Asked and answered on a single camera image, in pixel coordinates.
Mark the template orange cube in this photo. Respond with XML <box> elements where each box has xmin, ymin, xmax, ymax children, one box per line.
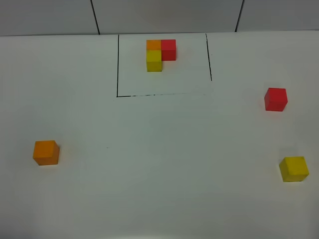
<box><xmin>146</xmin><ymin>40</ymin><xmax>161</xmax><ymax>51</ymax></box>

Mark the template red cube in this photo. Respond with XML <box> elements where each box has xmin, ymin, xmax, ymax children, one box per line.
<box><xmin>161</xmin><ymin>39</ymin><xmax>176</xmax><ymax>61</ymax></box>

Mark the template yellow cube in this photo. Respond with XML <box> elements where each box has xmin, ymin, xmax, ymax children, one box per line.
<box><xmin>146</xmin><ymin>50</ymin><xmax>162</xmax><ymax>72</ymax></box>

